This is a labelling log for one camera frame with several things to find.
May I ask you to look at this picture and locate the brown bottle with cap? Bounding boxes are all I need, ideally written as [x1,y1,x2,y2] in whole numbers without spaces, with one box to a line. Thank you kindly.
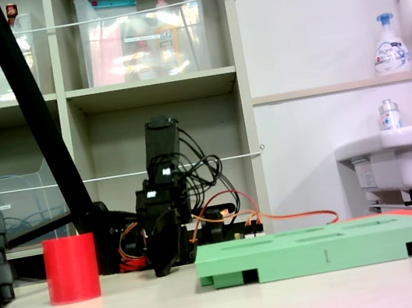
[4,2,22,28]

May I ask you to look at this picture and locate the red cylinder block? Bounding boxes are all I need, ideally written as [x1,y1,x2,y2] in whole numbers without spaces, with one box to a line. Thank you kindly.
[40,232,105,308]

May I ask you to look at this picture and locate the orange wire pair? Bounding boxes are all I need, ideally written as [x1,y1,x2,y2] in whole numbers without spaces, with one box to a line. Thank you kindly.
[183,172,341,249]

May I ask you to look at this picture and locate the black arm wire bundle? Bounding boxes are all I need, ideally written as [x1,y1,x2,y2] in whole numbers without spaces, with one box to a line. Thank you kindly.
[168,120,233,221]

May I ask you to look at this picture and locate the white blue soap pump bottle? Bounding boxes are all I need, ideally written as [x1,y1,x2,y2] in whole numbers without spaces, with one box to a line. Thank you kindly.
[366,9,412,77]

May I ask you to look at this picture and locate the green shape sorter board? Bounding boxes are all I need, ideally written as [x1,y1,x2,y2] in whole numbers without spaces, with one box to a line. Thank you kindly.
[191,209,412,295]

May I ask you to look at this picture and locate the clear plastic file box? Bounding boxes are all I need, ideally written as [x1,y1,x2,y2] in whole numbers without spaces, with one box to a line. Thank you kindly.
[0,154,74,251]

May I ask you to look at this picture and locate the small clear bottle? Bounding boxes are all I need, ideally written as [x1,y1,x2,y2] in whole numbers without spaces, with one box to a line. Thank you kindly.
[375,97,404,133]

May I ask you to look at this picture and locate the large black tripod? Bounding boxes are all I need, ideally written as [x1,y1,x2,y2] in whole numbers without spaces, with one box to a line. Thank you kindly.
[0,0,122,292]

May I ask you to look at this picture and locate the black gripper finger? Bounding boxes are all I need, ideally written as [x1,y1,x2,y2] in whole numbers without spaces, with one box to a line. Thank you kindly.
[143,210,180,279]
[158,210,190,274]

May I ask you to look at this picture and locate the red orange wire bundle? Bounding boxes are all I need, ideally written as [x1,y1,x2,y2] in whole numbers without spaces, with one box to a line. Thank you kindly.
[112,219,150,275]

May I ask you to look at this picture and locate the orange spray bottle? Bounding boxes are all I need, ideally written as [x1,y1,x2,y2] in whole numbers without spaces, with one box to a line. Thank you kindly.
[148,0,188,78]

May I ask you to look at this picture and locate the beige shelf unit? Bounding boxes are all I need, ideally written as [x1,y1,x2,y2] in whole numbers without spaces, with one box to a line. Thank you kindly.
[0,0,275,276]

